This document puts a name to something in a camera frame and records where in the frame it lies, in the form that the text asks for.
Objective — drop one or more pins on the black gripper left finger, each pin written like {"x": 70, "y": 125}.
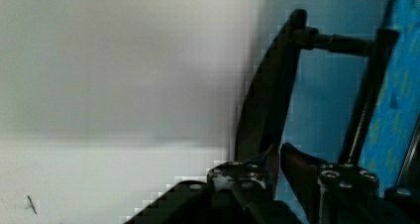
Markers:
{"x": 260, "y": 170}

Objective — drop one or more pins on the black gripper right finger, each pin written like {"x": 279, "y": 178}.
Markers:
{"x": 330, "y": 193}

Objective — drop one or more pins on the toaster oven with blue door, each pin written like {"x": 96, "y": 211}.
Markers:
{"x": 323, "y": 116}

